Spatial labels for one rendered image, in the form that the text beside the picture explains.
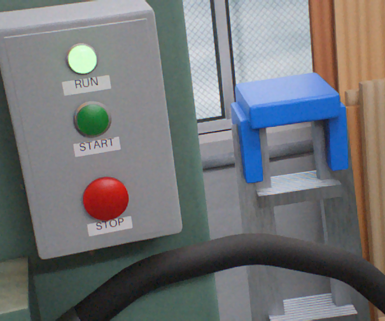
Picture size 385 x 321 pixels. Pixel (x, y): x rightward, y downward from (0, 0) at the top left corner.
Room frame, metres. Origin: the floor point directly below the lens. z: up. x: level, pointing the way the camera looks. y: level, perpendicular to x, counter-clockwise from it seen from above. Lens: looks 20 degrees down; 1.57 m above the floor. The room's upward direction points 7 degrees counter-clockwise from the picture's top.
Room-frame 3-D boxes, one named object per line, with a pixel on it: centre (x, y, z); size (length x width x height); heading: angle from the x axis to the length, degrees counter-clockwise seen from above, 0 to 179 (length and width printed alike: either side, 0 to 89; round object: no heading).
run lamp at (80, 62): (0.51, 0.06, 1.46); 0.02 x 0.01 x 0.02; 99
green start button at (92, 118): (0.51, 0.06, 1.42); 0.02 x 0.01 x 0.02; 99
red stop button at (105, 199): (0.50, 0.06, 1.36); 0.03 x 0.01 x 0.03; 99
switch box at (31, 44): (0.54, 0.07, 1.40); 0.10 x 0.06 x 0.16; 99
